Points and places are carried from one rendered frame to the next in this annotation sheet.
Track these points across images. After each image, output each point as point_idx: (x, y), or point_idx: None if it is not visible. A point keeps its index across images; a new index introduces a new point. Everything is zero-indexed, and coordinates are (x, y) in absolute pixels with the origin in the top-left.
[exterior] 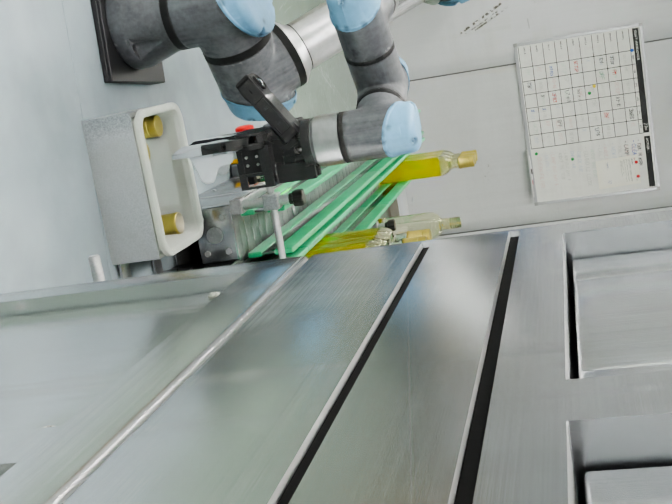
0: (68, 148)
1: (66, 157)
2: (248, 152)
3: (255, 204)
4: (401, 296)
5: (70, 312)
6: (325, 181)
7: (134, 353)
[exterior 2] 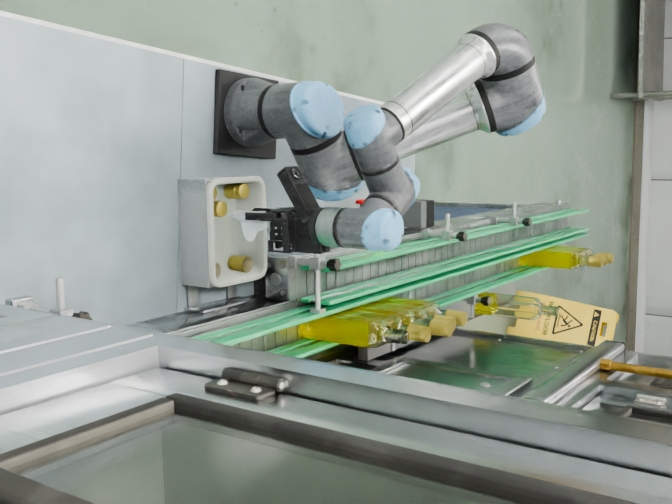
0: (157, 196)
1: (153, 202)
2: (277, 224)
3: (304, 262)
4: None
5: None
6: (435, 254)
7: None
